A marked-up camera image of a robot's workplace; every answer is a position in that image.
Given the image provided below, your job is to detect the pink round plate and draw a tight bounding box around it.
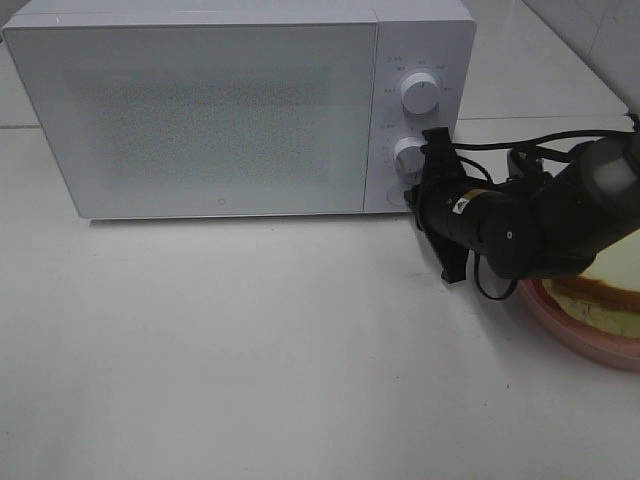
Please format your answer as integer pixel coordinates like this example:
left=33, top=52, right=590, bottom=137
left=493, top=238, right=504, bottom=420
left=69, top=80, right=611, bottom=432
left=517, top=280, right=639, bottom=374

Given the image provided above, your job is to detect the upper white power knob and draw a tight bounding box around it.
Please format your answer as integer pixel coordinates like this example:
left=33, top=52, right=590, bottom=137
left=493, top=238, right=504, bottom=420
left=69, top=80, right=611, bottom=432
left=400, top=70, right=441, bottom=115

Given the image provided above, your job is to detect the white bread sandwich with lettuce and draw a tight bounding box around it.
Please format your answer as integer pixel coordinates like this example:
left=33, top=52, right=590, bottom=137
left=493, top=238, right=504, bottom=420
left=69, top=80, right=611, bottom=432
left=541, top=232, right=639, bottom=340

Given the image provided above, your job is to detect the round door release button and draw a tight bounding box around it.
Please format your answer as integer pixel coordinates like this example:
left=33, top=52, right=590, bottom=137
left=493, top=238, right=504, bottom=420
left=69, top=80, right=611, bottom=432
left=387, top=183, right=412, bottom=209

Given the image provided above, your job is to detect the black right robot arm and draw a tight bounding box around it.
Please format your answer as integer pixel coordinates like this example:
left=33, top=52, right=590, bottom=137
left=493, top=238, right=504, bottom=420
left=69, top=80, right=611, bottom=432
left=404, top=127, right=639, bottom=284

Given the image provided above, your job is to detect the lower white timer knob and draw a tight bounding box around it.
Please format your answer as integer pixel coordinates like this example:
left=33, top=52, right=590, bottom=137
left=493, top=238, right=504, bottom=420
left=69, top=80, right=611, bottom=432
left=393, top=137, right=425, bottom=175

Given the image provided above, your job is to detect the white microwave oven body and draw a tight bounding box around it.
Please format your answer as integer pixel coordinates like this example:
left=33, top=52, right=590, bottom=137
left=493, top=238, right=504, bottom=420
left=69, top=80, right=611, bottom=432
left=1, top=1, right=476, bottom=217

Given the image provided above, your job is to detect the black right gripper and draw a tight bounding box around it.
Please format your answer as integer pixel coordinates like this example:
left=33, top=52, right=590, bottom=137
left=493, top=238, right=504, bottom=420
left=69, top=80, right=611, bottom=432
left=405, top=127, right=480, bottom=284

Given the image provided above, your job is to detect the white microwave door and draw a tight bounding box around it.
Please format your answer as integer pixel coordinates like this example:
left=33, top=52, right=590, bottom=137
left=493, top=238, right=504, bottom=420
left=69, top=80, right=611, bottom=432
left=6, top=24, right=376, bottom=219

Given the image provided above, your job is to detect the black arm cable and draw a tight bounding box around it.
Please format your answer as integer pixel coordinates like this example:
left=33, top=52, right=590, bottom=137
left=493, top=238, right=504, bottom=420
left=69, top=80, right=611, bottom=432
left=449, top=115, right=640, bottom=302

